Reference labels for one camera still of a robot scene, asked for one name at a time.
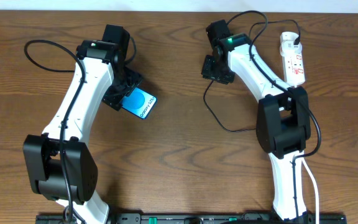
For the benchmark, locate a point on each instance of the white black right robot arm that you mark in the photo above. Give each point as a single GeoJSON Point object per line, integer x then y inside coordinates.
{"type": "Point", "coordinates": [283, 115]}

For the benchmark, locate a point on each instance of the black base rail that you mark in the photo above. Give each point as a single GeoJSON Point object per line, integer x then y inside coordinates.
{"type": "Point", "coordinates": [250, 217]}

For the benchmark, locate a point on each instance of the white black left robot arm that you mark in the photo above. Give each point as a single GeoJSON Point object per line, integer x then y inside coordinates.
{"type": "Point", "coordinates": [59, 164]}

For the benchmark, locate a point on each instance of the white USB charger adapter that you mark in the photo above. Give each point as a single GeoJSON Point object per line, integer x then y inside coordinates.
{"type": "Point", "coordinates": [290, 44]}

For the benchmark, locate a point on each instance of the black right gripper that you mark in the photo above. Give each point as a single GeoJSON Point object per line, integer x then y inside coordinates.
{"type": "Point", "coordinates": [207, 73]}

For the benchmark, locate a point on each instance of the blue Samsung smartphone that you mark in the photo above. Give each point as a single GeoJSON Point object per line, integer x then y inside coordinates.
{"type": "Point", "coordinates": [139, 103]}

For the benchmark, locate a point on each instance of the white power strip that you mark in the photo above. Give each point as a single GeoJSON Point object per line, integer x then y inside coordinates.
{"type": "Point", "coordinates": [294, 72]}

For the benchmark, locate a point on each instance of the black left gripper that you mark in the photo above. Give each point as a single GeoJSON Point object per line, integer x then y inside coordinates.
{"type": "Point", "coordinates": [115, 99]}

